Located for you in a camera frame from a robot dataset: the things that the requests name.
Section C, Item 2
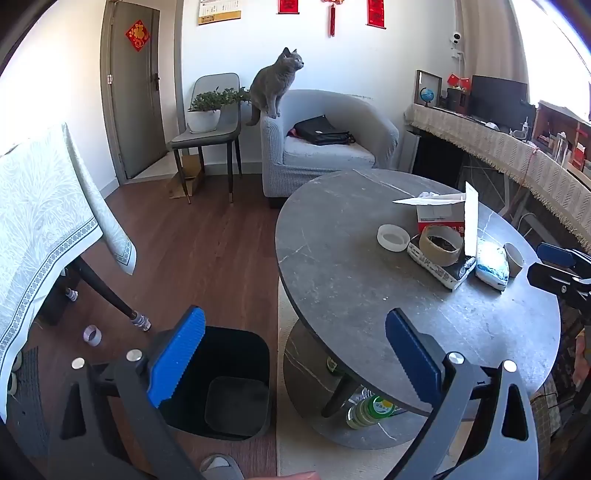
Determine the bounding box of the red and white tissue box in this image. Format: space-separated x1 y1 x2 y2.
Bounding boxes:
416 191 466 237

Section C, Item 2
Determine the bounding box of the wooden picture frame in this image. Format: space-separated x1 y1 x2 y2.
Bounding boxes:
414 69 443 108

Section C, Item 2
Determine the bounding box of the black waste bin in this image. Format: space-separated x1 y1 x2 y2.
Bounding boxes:
152 325 271 441

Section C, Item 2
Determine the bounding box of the grey cat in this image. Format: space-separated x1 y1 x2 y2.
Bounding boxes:
245 47 306 127

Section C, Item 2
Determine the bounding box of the grey paper cup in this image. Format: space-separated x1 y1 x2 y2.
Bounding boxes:
503 242 526 278

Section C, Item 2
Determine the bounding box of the person's right hand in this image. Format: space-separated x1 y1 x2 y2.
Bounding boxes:
573 325 591 389

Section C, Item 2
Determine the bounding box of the white tape ring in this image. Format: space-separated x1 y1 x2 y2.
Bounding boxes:
377 224 411 253

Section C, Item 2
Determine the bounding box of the wall calendar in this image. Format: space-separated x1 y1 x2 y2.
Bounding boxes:
198 0 243 26

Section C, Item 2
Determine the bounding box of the flat cardboard box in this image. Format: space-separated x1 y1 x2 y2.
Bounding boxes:
166 154 204 199

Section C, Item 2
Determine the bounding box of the grey door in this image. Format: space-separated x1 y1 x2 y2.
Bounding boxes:
110 1 163 182

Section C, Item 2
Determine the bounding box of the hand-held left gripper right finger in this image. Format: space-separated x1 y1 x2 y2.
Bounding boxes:
385 308 541 480

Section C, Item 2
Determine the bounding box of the red knot hanging ornament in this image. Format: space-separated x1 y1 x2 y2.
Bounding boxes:
323 0 345 38

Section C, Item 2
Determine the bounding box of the black monitor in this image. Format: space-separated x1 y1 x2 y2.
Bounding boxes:
469 75 529 128

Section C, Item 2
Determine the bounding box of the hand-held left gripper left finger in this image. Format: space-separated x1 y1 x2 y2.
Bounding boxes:
46 305 206 480

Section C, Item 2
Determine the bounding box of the dark floor mat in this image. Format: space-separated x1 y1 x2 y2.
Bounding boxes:
13 346 51 459

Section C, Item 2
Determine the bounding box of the white plastic bag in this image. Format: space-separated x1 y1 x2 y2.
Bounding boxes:
475 239 510 292

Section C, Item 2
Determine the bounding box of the green glass bottle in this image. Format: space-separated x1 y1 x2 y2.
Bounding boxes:
346 394 399 430

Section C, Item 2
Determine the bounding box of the black bag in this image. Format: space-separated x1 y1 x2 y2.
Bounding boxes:
293 115 356 147

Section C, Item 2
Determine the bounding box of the round grey marble table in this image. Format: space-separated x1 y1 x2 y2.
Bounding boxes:
275 168 562 450

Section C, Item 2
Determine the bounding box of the brown cardboard tape roll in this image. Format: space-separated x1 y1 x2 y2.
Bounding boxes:
419 224 464 267

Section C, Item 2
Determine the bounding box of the potted green plant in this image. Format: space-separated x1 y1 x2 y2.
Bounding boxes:
187 87 253 134

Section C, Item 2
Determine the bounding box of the grey dining chair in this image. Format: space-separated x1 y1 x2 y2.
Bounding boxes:
170 73 243 205

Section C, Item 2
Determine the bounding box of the light grey armchair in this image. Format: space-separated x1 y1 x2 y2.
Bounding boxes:
260 89 400 209

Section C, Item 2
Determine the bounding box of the wooden shelf box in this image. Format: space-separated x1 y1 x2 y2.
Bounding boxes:
531 100 591 186

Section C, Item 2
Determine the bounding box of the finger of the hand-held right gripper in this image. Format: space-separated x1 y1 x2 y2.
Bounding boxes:
537 243 591 269
527 261 591 306

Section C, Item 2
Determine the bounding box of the red diamond door decoration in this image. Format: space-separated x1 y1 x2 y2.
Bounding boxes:
125 19 151 52

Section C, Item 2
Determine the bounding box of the grey slipper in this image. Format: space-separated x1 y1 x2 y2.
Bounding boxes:
199 453 245 480

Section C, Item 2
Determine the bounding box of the black table leg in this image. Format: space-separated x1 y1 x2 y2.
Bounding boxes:
71 255 153 332

